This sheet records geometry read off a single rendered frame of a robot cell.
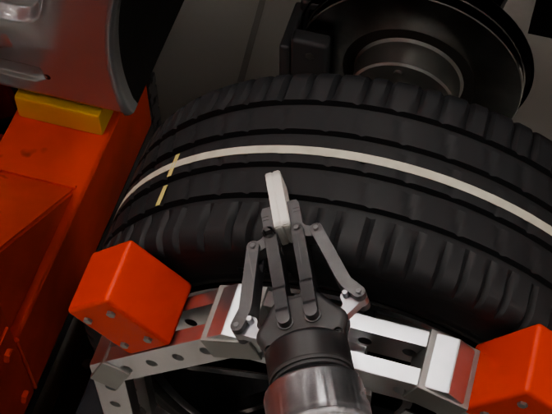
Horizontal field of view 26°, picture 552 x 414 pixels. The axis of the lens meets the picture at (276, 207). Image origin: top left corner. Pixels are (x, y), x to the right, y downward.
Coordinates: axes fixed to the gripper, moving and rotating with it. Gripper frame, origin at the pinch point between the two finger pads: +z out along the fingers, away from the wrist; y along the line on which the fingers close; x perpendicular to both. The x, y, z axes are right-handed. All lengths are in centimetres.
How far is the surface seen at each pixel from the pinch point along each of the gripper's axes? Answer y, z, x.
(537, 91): 45, 114, -122
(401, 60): 16, 41, -26
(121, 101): -25, 52, -30
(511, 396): 16.2, -20.2, -10.6
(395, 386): 6.0, -15.6, -11.6
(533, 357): 19.1, -17.7, -9.3
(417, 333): 9.3, -11.3, -10.5
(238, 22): -18, 144, -102
